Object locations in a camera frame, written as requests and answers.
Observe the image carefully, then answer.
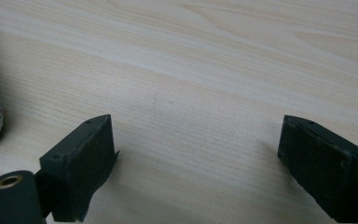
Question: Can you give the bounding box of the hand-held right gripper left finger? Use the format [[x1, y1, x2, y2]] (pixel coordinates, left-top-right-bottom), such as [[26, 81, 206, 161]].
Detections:
[[34, 114, 120, 223]]

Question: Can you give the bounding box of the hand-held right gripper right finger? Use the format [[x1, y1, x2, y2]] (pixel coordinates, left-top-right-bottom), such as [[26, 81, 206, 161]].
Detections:
[[277, 114, 358, 224]]

